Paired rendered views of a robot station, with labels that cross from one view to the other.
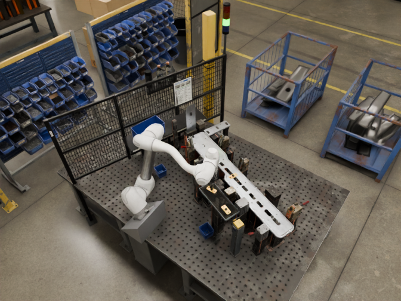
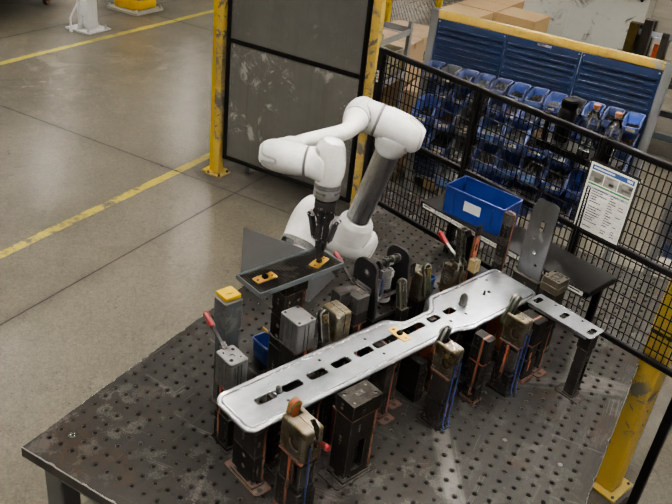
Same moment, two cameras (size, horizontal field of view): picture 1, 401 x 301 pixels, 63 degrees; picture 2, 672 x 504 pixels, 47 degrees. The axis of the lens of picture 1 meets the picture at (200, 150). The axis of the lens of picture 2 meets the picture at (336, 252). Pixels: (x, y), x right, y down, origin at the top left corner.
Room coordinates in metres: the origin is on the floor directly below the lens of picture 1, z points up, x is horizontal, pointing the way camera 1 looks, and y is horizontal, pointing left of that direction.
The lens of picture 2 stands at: (1.21, -2.38, 2.58)
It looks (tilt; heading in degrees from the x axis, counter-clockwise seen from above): 30 degrees down; 78
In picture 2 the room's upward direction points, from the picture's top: 7 degrees clockwise
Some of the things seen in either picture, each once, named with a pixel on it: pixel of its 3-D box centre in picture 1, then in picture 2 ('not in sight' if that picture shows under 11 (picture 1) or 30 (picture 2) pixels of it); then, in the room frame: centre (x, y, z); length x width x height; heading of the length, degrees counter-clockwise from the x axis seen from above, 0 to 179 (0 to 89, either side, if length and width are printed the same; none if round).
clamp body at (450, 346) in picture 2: (242, 172); (441, 383); (2.06, -0.41, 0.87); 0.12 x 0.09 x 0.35; 123
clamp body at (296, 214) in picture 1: (290, 219); (298, 465); (1.53, -0.77, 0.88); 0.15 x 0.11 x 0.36; 123
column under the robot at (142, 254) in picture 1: (151, 240); not in sight; (1.65, 0.52, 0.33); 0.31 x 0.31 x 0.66; 52
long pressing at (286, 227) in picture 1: (234, 177); (396, 338); (1.91, -0.31, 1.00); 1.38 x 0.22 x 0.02; 33
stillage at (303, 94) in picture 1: (287, 82); not in sight; (4.14, -1.33, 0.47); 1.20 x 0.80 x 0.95; 140
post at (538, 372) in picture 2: not in sight; (540, 339); (2.55, -0.13, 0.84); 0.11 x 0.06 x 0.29; 123
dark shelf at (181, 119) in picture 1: (166, 128); (512, 239); (2.57, 0.36, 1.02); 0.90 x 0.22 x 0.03; 123
